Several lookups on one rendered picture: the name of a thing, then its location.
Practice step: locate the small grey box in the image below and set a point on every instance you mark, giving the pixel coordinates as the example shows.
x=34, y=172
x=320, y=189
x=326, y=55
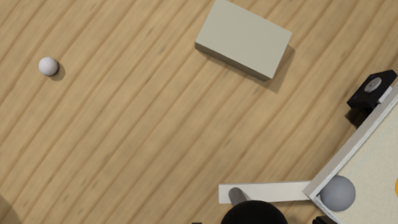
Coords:
x=243, y=40

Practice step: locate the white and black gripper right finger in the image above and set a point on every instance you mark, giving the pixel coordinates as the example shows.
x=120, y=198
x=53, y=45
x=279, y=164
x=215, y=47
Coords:
x=323, y=220

